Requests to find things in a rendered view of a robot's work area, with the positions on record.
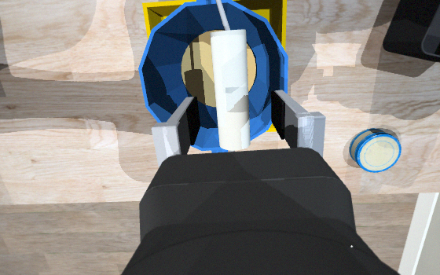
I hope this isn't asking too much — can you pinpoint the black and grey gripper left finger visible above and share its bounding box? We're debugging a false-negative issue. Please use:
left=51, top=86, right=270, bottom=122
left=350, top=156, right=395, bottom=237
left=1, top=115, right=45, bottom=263
left=152, top=97, right=200, bottom=167

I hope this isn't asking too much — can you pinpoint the yellow shallow tray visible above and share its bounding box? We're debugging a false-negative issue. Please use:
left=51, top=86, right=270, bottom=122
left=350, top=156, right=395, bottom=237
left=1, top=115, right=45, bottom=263
left=142, top=0, right=287, bottom=50

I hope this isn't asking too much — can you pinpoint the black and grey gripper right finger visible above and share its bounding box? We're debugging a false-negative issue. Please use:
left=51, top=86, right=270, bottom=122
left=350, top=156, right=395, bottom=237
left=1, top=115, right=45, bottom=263
left=271, top=90, right=326, bottom=158

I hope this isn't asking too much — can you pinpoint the blue bucket with metal handle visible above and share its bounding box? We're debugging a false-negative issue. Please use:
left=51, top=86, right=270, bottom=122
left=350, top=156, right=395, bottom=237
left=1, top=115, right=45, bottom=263
left=138, top=0, right=288, bottom=153

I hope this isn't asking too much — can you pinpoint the round tin with cream lid and blue rim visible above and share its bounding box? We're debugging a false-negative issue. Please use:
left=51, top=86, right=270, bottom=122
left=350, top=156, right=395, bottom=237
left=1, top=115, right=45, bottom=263
left=349, top=128, right=402, bottom=173

